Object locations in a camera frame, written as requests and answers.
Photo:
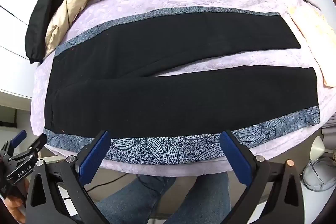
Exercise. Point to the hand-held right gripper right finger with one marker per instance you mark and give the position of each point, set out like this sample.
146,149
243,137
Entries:
236,158

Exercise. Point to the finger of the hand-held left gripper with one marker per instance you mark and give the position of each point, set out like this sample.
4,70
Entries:
19,138
36,144

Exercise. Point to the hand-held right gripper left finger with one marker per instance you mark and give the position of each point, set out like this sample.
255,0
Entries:
95,158

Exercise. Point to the black shorts grey waistband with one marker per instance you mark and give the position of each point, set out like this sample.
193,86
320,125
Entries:
157,92

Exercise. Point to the person's left hand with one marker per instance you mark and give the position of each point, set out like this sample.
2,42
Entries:
15,207

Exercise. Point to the person's right leg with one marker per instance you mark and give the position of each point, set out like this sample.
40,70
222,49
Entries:
207,200

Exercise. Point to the person's leg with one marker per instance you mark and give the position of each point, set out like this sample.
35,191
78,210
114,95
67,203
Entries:
136,200
207,200

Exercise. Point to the person's left leg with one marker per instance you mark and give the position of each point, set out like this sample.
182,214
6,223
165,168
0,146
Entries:
136,200

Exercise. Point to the white lamp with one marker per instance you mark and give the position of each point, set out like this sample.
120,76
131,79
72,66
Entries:
317,148

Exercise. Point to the white cabinet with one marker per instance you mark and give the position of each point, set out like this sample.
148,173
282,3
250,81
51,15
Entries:
15,29

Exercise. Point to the beige jacket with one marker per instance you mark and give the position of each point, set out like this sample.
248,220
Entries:
71,8

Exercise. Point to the black garment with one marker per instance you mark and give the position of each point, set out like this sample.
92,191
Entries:
50,1

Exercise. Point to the cream cloth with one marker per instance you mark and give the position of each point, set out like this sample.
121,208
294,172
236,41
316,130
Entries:
315,27

